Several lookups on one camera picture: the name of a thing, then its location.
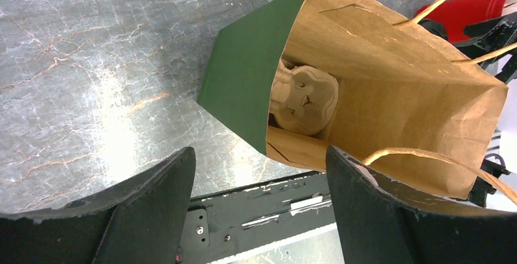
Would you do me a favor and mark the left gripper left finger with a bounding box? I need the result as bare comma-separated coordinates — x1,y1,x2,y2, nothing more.
1,147,196,263

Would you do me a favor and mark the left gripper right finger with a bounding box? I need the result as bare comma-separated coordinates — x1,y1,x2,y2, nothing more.
326,146,516,263

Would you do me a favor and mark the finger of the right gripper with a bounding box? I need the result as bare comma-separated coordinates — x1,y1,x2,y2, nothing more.
453,12,516,59

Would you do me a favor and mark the brown paper bag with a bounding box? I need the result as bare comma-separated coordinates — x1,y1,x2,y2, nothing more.
266,0,516,201

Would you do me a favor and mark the cardboard cup carrier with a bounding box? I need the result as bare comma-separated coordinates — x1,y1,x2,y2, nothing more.
269,60,339,136

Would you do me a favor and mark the red cup holder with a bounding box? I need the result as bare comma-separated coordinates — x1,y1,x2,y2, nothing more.
423,0,516,43

